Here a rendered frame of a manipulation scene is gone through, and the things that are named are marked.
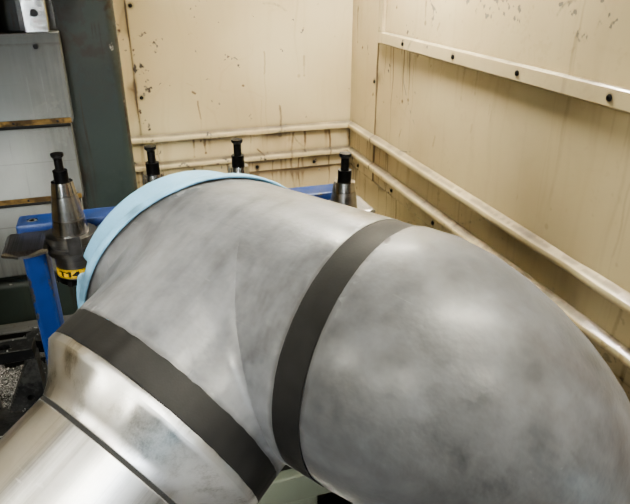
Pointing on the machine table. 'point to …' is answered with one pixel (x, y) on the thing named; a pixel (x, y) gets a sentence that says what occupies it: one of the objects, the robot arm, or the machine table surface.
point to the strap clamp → (27, 389)
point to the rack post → (44, 296)
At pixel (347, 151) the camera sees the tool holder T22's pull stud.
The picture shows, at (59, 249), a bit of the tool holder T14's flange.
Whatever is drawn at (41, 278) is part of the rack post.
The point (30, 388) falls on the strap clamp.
